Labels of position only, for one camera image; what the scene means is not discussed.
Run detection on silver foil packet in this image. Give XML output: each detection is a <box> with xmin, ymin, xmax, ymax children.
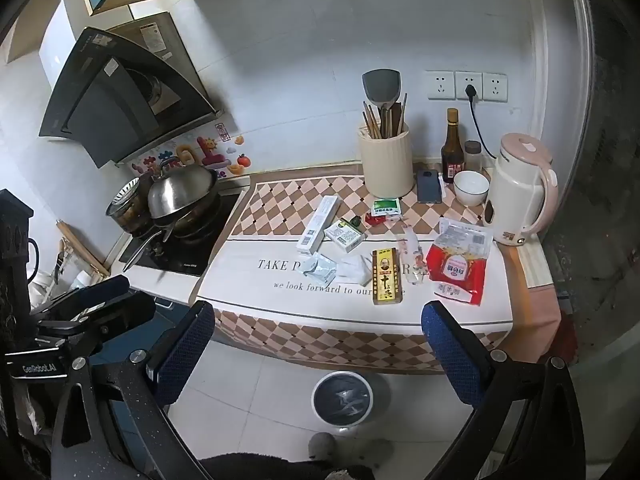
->
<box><xmin>298</xmin><ymin>253</ymin><xmax>337</xmax><ymax>284</ymax></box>

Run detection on wooden rolling pin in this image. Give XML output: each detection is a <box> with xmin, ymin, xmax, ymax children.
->
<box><xmin>55</xmin><ymin>219</ymin><xmax>111</xmax><ymax>279</ymax></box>

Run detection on black plug with cable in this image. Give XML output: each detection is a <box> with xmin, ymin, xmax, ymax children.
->
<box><xmin>464</xmin><ymin>84</ymin><xmax>499</xmax><ymax>162</ymax></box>

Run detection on dark pan at left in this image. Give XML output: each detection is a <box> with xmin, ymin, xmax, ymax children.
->
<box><xmin>118</xmin><ymin>189</ymin><xmax>249</xmax><ymax>277</ymax></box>

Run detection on checkered table mat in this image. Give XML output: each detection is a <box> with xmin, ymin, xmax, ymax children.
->
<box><xmin>197</xmin><ymin>172</ymin><xmax>517</xmax><ymax>377</ymax></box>

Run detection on white paper packet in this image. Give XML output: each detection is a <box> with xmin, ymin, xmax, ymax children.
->
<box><xmin>335</xmin><ymin>255</ymin><xmax>374</xmax><ymax>286</ymax></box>

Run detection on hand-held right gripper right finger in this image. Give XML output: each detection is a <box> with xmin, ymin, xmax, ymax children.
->
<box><xmin>421</xmin><ymin>301</ymin><xmax>587</xmax><ymax>480</ymax></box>

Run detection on long white box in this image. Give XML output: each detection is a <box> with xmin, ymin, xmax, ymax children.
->
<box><xmin>296</xmin><ymin>195</ymin><xmax>340</xmax><ymax>255</ymax></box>

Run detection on clear plastic wrapper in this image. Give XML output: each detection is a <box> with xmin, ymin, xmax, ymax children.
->
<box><xmin>396</xmin><ymin>227</ymin><xmax>429</xmax><ymax>284</ymax></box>

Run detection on green packet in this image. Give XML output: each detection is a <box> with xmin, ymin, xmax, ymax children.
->
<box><xmin>371</xmin><ymin>197</ymin><xmax>403</xmax><ymax>217</ymax></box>

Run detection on steel wok lid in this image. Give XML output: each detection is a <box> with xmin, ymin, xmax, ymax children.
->
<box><xmin>147</xmin><ymin>162</ymin><xmax>220</xmax><ymax>219</ymax></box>

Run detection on white trash bin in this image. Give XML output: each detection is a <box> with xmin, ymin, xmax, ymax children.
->
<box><xmin>310</xmin><ymin>371</ymin><xmax>374</xmax><ymax>429</ymax></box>

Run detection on white bowl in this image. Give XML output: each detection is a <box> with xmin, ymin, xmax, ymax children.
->
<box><xmin>453</xmin><ymin>170</ymin><xmax>490</xmax><ymax>207</ymax></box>

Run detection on grey fuzzy slipper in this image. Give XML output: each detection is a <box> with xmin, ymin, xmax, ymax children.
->
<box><xmin>307</xmin><ymin>432</ymin><xmax>342</xmax><ymax>462</ymax></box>

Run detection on colourful wall stickers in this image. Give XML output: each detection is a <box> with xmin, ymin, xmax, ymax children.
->
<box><xmin>130</xmin><ymin>121</ymin><xmax>251</xmax><ymax>179</ymax></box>

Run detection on small green and white box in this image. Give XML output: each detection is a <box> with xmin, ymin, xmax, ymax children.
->
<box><xmin>323</xmin><ymin>219</ymin><xmax>365</xmax><ymax>251</ymax></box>

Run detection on cream and pink kettle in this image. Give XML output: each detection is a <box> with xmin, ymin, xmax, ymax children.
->
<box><xmin>481</xmin><ymin>132</ymin><xmax>559</xmax><ymax>247</ymax></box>

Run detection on dark sauce bottle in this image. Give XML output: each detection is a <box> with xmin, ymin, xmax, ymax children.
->
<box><xmin>440</xmin><ymin>108</ymin><xmax>469</xmax><ymax>184</ymax></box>

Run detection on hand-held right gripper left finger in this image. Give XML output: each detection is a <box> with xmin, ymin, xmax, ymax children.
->
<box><xmin>50</xmin><ymin>300</ymin><xmax>216</xmax><ymax>480</ymax></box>

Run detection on small spice jar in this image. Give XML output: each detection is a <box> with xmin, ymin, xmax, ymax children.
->
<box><xmin>464</xmin><ymin>140</ymin><xmax>484</xmax><ymax>174</ymax></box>

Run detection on bundle of wooden chopsticks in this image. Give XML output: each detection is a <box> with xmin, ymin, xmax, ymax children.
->
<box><xmin>362</xmin><ymin>100</ymin><xmax>387</xmax><ymax>140</ymax></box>

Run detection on dark blue phone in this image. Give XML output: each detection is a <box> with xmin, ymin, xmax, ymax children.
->
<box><xmin>416</xmin><ymin>168</ymin><xmax>444</xmax><ymax>205</ymax></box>

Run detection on white wall socket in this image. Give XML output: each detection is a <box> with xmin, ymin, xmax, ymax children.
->
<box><xmin>454</xmin><ymin>70</ymin><xmax>484</xmax><ymax>102</ymax></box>
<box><xmin>425</xmin><ymin>70</ymin><xmax>456</xmax><ymax>101</ymax></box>
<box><xmin>482</xmin><ymin>72</ymin><xmax>508</xmax><ymax>102</ymax></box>

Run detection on steel pot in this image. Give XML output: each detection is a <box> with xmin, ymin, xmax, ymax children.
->
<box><xmin>105</xmin><ymin>177</ymin><xmax>152</xmax><ymax>234</ymax></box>

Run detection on red and white bag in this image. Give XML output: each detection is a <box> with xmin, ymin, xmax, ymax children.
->
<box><xmin>424</xmin><ymin>217</ymin><xmax>494</xmax><ymax>307</ymax></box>

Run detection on cream ribbed utensil holder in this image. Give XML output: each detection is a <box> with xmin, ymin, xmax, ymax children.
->
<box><xmin>356</xmin><ymin>120</ymin><xmax>417</xmax><ymax>200</ymax></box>

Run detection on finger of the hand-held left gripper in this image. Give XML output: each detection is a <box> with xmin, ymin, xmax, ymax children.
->
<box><xmin>30</xmin><ymin>274</ymin><xmax>132</xmax><ymax>324</ymax></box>
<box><xmin>37</xmin><ymin>293</ymin><xmax>157</xmax><ymax>357</ymax></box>

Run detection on black range hood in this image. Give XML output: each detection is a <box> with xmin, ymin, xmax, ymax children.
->
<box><xmin>39</xmin><ymin>11</ymin><xmax>224</xmax><ymax>170</ymax></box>

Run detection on grey spatula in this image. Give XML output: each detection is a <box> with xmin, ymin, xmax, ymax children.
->
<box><xmin>362</xmin><ymin>68</ymin><xmax>403</xmax><ymax>139</ymax></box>

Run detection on yellow and red box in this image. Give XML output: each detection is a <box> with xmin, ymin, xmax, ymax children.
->
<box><xmin>371</xmin><ymin>247</ymin><xmax>404</xmax><ymax>306</ymax></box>

